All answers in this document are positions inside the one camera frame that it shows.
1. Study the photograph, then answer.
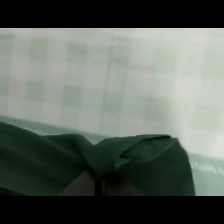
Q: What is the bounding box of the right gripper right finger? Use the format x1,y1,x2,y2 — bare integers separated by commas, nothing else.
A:
101,170,145,197

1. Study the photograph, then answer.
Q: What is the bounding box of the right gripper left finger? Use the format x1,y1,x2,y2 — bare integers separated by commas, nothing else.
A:
57,169,98,197

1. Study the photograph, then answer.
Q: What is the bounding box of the dark green shirt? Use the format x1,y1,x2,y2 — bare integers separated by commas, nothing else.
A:
0,121,196,197

